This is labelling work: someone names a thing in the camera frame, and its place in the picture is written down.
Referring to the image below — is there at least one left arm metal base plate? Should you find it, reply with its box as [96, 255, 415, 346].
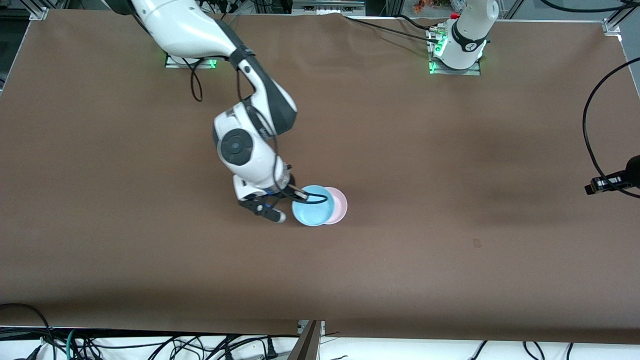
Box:
[427, 27, 482, 76]

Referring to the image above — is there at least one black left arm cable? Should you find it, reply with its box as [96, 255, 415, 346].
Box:
[539, 0, 640, 188]

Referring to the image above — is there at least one black cable across table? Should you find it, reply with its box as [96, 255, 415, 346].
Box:
[342, 15, 441, 45]

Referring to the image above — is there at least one aluminium rail unit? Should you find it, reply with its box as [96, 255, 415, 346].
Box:
[292, 0, 366, 16]

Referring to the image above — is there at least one brown table cover sheet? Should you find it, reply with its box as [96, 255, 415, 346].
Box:
[0, 9, 640, 346]

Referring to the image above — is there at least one aluminium extrusion beam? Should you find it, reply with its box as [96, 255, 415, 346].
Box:
[607, 0, 640, 31]

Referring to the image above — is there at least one light blue bowl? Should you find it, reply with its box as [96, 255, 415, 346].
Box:
[291, 185, 336, 227]

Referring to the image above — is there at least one pink bowl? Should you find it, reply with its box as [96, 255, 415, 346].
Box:
[324, 186, 348, 225]

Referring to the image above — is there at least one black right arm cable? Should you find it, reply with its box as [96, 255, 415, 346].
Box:
[182, 56, 330, 205]

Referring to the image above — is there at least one black arched floor cable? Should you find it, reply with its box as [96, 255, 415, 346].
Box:
[0, 302, 57, 360]

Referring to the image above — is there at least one aluminium frame post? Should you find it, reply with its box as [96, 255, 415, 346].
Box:
[287, 320, 326, 360]

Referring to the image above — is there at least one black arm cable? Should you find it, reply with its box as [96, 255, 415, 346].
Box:
[182, 56, 330, 205]
[539, 0, 640, 188]

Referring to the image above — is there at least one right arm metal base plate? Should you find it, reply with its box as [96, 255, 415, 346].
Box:
[165, 53, 218, 69]

